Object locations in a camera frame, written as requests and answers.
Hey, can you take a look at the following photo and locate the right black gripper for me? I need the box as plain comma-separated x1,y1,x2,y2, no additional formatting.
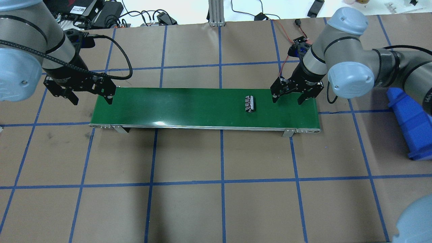
270,66,325,105

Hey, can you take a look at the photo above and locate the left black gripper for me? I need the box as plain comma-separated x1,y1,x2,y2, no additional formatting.
43,66,117,106

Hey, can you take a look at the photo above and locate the brown cylindrical capacitor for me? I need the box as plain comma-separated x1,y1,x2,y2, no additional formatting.
244,95,256,113

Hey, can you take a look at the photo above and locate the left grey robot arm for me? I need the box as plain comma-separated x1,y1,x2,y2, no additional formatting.
0,0,116,105

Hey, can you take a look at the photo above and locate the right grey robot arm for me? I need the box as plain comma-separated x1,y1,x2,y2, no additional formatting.
291,7,431,243

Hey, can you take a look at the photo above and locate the small black sensor board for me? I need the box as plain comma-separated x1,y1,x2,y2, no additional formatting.
293,36,307,46

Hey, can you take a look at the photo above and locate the green conveyor belt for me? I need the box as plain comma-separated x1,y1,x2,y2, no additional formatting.
90,87,321,137

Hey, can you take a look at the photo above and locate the black power adapter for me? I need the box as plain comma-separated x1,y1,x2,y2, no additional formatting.
156,12,178,26

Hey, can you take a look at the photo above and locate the blue plastic bin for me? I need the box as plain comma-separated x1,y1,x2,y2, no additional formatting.
387,88,432,161

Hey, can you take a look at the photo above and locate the red black wire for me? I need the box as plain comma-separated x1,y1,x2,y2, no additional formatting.
270,19,308,89

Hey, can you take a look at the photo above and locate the black braided cable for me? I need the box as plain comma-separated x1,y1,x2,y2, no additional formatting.
0,34,133,81

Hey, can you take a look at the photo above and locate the aluminium frame post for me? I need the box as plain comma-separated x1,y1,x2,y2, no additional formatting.
208,0,225,27

